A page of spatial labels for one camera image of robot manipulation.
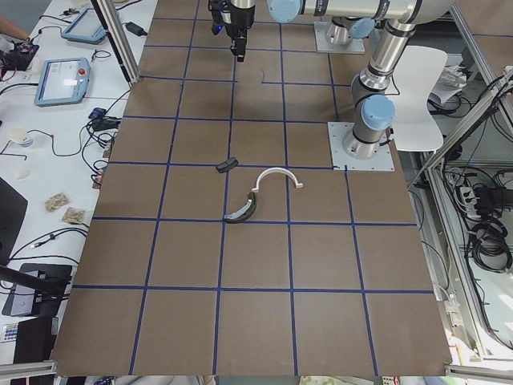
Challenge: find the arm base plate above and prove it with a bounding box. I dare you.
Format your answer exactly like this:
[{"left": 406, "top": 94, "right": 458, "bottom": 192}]
[
  {"left": 328, "top": 122, "right": 394, "bottom": 172},
  {"left": 313, "top": 22, "right": 366, "bottom": 55}
]

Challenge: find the paper cup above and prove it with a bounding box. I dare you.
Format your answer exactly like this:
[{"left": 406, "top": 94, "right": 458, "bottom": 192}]
[{"left": 8, "top": 126, "right": 34, "bottom": 148}]

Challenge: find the dark green curved brake shoe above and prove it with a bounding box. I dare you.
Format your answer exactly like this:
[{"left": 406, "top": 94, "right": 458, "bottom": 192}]
[{"left": 223, "top": 192, "right": 257, "bottom": 224}]

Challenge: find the white chair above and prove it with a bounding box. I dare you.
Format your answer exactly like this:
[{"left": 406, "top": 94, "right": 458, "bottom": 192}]
[{"left": 390, "top": 46, "right": 447, "bottom": 152}]

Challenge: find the blue teach pendant far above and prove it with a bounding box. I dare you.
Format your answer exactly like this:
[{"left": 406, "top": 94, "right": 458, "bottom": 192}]
[{"left": 61, "top": 7, "right": 106, "bottom": 45}]

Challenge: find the aluminium frame post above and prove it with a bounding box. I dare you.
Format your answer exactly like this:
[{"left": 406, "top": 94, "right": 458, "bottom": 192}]
[{"left": 91, "top": 0, "right": 140, "bottom": 84}]

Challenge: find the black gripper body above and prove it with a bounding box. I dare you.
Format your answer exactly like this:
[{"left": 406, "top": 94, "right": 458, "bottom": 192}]
[{"left": 208, "top": 0, "right": 255, "bottom": 39}]

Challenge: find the white curved plastic bracket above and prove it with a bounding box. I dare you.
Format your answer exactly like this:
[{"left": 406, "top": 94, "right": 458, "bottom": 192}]
[{"left": 252, "top": 167, "right": 304, "bottom": 193}]

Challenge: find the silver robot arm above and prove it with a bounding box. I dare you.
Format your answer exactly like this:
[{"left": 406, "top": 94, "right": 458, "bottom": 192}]
[
  {"left": 208, "top": 1, "right": 375, "bottom": 63},
  {"left": 267, "top": 0, "right": 452, "bottom": 160}
]

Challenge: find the small black brake pad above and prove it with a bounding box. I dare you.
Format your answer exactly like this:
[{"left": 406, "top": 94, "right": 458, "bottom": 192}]
[{"left": 216, "top": 157, "right": 239, "bottom": 173}]

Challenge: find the black monitor stand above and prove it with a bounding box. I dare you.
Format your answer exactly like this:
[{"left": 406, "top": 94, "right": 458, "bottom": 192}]
[{"left": 1, "top": 263, "right": 72, "bottom": 317}]

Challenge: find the blue teach pendant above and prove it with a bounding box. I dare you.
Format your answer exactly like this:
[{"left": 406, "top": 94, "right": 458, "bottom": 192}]
[
  {"left": 34, "top": 57, "right": 91, "bottom": 107},
  {"left": 61, "top": 7, "right": 106, "bottom": 45}
]

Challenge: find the black power adapter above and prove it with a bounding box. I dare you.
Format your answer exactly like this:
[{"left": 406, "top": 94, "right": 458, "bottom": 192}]
[{"left": 125, "top": 22, "right": 147, "bottom": 37}]

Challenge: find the blue teach pendant near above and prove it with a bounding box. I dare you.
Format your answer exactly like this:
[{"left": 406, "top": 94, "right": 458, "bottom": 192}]
[{"left": 34, "top": 57, "right": 91, "bottom": 107}]

